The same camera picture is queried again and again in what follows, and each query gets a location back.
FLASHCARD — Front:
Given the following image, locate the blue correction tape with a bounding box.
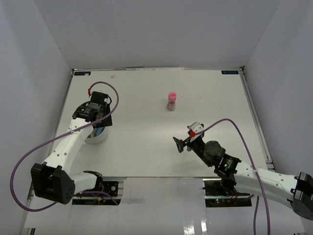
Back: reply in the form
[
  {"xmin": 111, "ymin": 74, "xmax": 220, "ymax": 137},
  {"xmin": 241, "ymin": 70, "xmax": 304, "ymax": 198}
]
[{"xmin": 94, "ymin": 128, "xmax": 103, "ymax": 137}]

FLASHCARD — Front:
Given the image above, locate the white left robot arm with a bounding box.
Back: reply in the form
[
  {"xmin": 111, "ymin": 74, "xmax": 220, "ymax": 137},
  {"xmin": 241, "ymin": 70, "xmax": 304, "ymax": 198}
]
[{"xmin": 31, "ymin": 92, "xmax": 112, "ymax": 204}]

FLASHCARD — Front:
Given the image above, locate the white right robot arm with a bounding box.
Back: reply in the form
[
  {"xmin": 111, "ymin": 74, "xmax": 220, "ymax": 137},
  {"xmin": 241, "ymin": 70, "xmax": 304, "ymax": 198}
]
[{"xmin": 173, "ymin": 122, "xmax": 313, "ymax": 220}]

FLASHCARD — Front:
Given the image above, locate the white round divided container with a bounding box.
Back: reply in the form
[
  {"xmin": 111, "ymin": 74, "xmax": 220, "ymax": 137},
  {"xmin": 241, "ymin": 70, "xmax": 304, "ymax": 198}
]
[{"xmin": 84, "ymin": 127, "xmax": 109, "ymax": 144}]

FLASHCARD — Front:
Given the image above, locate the pink glue stick bottle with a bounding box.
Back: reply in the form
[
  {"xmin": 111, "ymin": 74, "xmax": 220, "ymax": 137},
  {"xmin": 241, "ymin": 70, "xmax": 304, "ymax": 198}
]
[{"xmin": 167, "ymin": 92, "xmax": 177, "ymax": 111}]

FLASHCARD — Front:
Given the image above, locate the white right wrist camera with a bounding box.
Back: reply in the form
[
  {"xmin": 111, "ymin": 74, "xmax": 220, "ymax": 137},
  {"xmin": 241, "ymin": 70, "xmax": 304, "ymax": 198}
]
[{"xmin": 188, "ymin": 122, "xmax": 204, "ymax": 142}]

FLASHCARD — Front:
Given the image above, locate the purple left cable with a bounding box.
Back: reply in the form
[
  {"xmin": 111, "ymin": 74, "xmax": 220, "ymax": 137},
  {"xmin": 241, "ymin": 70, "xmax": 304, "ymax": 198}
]
[{"xmin": 11, "ymin": 81, "xmax": 120, "ymax": 212}]

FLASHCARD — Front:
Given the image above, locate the purple cable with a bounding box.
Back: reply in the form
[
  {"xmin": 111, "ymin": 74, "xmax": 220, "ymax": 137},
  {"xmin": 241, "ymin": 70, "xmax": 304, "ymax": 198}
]
[
  {"xmin": 11, "ymin": 81, "xmax": 120, "ymax": 212},
  {"xmin": 193, "ymin": 118, "xmax": 271, "ymax": 235}
]

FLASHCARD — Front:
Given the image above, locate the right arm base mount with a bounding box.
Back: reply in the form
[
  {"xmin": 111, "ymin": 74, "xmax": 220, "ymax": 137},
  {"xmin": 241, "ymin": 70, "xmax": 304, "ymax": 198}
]
[{"xmin": 203, "ymin": 178, "xmax": 252, "ymax": 208}]

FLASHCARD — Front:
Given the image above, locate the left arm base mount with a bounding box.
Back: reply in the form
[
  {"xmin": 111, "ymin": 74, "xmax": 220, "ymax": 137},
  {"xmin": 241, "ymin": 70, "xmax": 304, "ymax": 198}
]
[{"xmin": 72, "ymin": 181, "xmax": 124, "ymax": 206}]

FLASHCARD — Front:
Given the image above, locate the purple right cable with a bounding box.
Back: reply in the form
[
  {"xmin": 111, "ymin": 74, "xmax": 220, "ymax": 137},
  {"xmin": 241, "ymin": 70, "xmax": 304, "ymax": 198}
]
[{"xmin": 193, "ymin": 118, "xmax": 271, "ymax": 235}]

